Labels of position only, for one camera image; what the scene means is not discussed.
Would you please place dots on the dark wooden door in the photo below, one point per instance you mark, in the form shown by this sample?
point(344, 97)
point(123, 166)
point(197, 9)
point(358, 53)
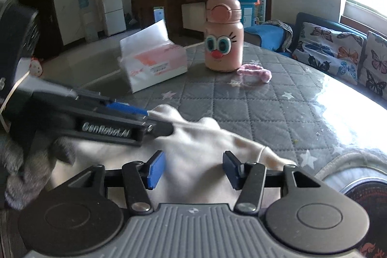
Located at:
point(39, 16)

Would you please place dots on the person's left hand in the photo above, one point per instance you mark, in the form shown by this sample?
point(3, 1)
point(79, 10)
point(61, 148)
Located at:
point(25, 173)

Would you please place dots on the white water dispenser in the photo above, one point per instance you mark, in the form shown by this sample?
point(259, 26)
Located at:
point(87, 19)

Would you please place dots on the blue blanket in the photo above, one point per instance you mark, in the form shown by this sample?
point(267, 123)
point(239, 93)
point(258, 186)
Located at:
point(263, 36)

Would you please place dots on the pink hair scrunchie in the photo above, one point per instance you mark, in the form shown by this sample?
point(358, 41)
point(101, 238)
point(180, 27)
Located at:
point(257, 70)

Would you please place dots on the cream sweater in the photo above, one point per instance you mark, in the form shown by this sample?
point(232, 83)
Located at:
point(196, 149)

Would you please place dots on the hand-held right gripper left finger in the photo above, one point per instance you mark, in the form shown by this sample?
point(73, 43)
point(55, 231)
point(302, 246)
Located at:
point(155, 169)

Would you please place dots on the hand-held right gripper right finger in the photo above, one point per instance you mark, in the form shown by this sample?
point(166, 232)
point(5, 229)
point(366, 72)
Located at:
point(233, 171)

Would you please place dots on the white refrigerator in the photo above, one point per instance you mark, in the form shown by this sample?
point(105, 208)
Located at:
point(112, 7)

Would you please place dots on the round black table hotplate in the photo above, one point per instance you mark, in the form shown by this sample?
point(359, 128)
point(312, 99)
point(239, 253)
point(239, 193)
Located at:
point(367, 190)

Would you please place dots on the pink cartoon face bottle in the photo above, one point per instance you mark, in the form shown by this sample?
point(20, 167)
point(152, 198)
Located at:
point(223, 40)

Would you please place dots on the white tissue pack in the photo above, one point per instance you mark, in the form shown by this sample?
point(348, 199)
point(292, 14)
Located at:
point(151, 61)

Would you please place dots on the grey quilted table cover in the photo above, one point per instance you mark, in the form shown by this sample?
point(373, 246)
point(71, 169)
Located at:
point(272, 113)

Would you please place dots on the dark blue sofa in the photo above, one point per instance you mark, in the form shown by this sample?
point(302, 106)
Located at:
point(314, 19)

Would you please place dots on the grey plaid cloth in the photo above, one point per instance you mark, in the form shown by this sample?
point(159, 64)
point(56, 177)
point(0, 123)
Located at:
point(279, 26)

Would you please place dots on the small red white plush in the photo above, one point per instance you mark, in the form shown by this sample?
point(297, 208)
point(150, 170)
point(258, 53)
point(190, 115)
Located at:
point(35, 67)

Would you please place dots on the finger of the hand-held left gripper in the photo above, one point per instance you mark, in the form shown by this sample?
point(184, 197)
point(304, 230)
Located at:
point(160, 128)
point(127, 108)

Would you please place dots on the blue toy rack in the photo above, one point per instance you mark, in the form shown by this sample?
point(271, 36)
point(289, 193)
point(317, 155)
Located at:
point(251, 10)

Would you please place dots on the butterfly print cushion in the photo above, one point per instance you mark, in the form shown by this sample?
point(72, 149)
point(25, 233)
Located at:
point(329, 49)
point(376, 64)

